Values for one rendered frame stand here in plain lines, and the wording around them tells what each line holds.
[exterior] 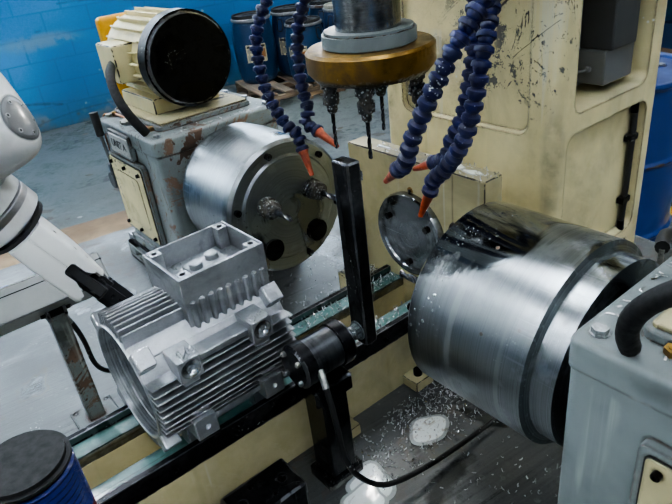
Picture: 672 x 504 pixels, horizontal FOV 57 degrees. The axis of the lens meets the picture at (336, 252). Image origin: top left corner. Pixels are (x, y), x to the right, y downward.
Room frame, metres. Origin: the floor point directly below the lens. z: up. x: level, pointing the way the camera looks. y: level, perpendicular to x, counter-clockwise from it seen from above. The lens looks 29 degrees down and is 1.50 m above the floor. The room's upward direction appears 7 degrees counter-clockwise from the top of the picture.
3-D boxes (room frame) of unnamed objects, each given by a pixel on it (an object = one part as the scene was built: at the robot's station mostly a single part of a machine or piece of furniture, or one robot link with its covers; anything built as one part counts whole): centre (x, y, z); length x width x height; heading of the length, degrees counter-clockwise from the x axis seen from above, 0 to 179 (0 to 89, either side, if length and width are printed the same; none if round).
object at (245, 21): (6.07, 0.07, 0.37); 1.20 x 0.80 x 0.74; 114
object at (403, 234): (0.90, -0.12, 1.01); 0.15 x 0.02 x 0.15; 36
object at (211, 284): (0.70, 0.17, 1.11); 0.12 x 0.11 x 0.07; 127
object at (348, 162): (0.66, -0.02, 1.12); 0.04 x 0.03 x 0.26; 126
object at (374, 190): (0.94, -0.18, 0.97); 0.30 x 0.11 x 0.34; 36
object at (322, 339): (0.69, -0.13, 0.92); 0.45 x 0.13 x 0.24; 126
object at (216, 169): (1.14, 0.16, 1.04); 0.37 x 0.25 x 0.25; 36
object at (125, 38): (1.35, 0.35, 1.16); 0.33 x 0.26 x 0.42; 36
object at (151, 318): (0.67, 0.20, 1.01); 0.20 x 0.19 x 0.19; 127
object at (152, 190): (1.33, 0.30, 0.99); 0.35 x 0.31 x 0.37; 36
